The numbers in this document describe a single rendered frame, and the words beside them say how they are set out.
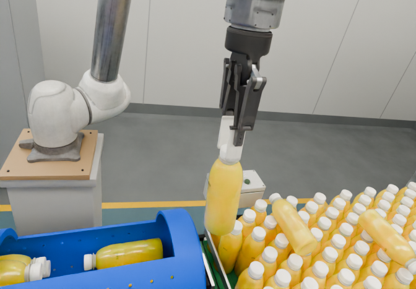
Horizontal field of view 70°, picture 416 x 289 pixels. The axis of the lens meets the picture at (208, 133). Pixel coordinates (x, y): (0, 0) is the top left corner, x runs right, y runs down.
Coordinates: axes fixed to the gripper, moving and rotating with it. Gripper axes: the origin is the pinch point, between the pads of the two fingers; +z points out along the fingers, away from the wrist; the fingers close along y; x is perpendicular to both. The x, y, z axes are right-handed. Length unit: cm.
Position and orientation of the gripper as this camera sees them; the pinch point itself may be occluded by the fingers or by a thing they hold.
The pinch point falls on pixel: (231, 138)
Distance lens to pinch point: 56.6
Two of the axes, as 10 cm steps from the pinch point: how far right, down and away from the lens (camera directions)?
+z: -1.2, 8.9, 4.4
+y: 2.9, 4.5, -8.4
